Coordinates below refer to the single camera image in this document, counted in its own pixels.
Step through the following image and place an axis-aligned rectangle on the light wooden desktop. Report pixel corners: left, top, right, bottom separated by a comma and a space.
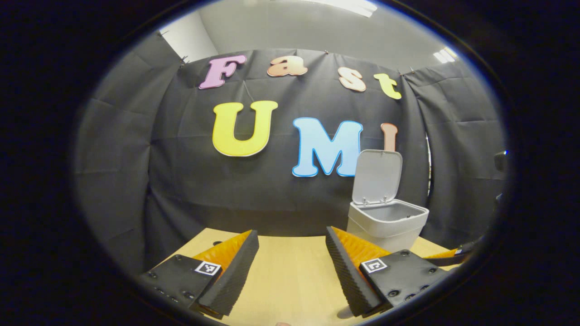
170, 228, 456, 326

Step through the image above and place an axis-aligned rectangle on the small ceiling light panel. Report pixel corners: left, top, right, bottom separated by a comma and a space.
433, 47, 458, 64

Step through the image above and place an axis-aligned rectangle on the long ceiling light panel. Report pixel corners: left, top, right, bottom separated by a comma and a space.
313, 0, 378, 18

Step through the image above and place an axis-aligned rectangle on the white printed panel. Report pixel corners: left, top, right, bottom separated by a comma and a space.
425, 134, 432, 196

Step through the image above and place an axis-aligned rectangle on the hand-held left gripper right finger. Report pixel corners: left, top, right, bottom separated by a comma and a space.
325, 225, 454, 317

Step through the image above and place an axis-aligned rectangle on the black backdrop cloth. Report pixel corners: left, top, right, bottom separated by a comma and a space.
75, 32, 508, 277

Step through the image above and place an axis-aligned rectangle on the white desktop garbage bin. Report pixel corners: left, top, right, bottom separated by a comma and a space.
347, 149, 430, 254

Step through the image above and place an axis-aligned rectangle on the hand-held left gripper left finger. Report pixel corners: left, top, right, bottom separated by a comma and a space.
138, 230, 260, 320

